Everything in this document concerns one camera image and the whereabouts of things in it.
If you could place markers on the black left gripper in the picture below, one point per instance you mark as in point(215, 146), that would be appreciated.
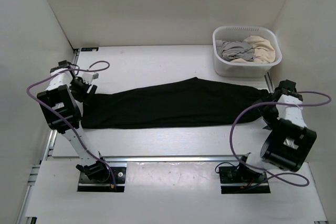
point(84, 97)

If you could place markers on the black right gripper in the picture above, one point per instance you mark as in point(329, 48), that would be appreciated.
point(269, 120)

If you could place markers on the black trousers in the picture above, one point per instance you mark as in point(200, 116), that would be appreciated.
point(189, 103)

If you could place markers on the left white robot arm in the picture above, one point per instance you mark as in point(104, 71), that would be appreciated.
point(62, 106)

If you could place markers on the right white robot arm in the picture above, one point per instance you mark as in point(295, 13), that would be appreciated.
point(289, 141)

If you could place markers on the small dark label sticker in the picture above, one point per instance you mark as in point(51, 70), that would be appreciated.
point(89, 49)

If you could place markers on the beige garment in basket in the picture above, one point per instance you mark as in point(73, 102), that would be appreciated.
point(263, 50)

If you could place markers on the white plastic laundry basket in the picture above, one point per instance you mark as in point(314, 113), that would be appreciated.
point(246, 70)

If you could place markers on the grey garment in basket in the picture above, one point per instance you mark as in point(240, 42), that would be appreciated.
point(231, 50)

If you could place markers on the white front cover board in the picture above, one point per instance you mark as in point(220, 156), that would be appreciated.
point(166, 193)

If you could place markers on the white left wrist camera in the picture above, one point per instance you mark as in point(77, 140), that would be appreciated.
point(88, 77)

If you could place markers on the aluminium table frame rail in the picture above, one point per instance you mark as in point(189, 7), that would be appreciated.
point(133, 67)

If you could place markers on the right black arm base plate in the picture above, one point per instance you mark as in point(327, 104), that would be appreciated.
point(238, 179)

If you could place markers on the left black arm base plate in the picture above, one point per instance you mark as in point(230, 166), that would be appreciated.
point(105, 184)

